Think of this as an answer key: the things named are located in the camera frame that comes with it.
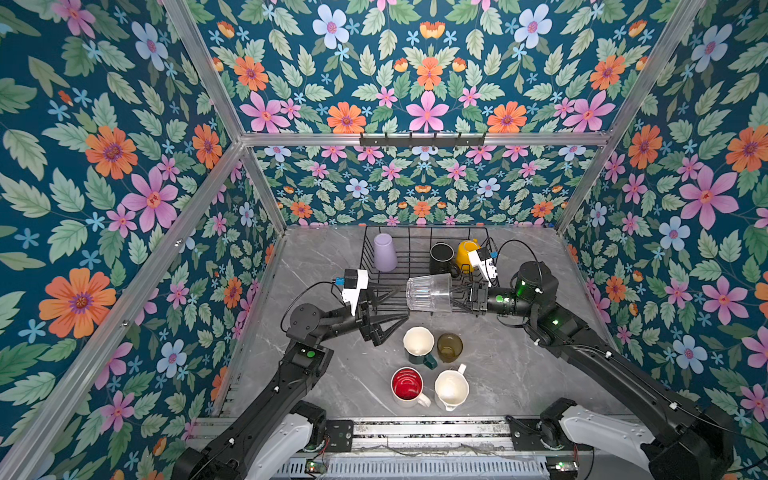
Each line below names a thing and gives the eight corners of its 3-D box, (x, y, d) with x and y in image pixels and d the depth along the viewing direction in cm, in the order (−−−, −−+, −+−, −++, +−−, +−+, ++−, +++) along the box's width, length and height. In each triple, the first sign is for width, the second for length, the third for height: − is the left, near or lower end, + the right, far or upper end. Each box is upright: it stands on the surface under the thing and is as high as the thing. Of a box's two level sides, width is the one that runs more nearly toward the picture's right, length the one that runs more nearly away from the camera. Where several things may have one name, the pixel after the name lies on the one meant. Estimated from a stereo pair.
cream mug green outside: (402, 375, 85) (402, 362, 76) (403, 341, 91) (402, 326, 83) (434, 375, 85) (437, 361, 76) (432, 341, 91) (434, 326, 83)
